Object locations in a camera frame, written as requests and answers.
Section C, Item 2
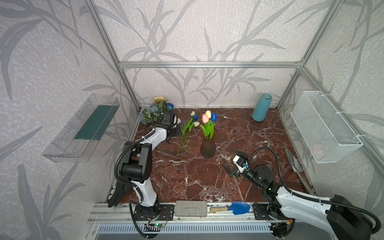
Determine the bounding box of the tulip bunch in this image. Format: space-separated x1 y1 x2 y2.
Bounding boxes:
177 111 200 155

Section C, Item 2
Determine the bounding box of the pink tulip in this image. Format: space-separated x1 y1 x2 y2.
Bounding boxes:
200 114 210 139

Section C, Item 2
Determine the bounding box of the red glass vase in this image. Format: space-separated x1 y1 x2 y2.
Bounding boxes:
200 131 219 158

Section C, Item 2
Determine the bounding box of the yellow cream tulip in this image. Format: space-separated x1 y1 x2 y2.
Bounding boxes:
205 110 212 119

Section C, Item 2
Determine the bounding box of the blue tulip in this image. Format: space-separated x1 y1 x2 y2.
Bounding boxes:
210 113 218 138

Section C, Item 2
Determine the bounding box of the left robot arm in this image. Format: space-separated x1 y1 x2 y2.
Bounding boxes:
108 112 181 220

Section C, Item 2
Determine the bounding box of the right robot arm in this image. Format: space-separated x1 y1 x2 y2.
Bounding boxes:
226 151 382 240

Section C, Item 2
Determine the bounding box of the teal ceramic vase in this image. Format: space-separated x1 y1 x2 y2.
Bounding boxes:
252 94 272 122

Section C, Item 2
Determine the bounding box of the teal hydrangea bouquet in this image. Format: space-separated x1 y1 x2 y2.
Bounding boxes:
139 96 174 125

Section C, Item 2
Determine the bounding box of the blue garden trowel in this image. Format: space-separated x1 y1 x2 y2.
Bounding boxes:
210 202 251 215

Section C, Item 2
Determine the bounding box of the black work glove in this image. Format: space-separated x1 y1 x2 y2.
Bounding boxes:
107 182 131 208

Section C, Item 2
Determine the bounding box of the small circuit board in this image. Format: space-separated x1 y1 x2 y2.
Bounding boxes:
146 223 167 231

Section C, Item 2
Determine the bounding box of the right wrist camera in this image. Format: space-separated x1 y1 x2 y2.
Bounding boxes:
233 156 249 174

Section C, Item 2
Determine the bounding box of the white wire basket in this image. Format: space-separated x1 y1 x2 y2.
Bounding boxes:
291 91 364 164

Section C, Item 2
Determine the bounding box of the clear plastic wall shelf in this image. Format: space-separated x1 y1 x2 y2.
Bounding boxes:
43 94 120 163

